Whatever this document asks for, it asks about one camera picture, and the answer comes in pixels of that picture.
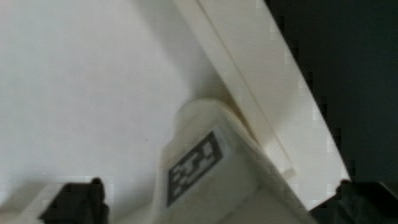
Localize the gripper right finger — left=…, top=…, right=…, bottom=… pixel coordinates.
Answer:
left=310, top=180, right=398, bottom=224

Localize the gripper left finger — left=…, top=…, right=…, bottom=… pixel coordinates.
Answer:
left=40, top=178, right=111, bottom=224

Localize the white table leg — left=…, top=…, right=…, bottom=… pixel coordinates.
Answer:
left=118, top=98, right=322, bottom=224

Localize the white square table top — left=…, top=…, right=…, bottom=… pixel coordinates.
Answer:
left=0, top=0, right=347, bottom=224

